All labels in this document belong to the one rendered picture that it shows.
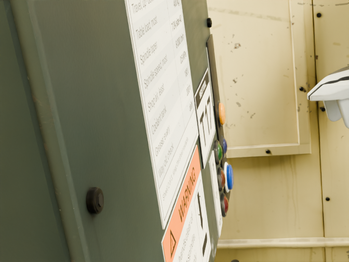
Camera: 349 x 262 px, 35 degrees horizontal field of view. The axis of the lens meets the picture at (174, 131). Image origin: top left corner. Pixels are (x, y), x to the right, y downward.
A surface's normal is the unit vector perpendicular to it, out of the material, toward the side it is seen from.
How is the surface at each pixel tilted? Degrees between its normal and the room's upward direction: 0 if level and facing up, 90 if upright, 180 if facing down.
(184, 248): 90
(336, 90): 42
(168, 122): 90
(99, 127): 90
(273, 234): 90
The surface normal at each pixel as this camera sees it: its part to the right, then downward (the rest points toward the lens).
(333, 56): -0.18, 0.36
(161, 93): 0.98, -0.07
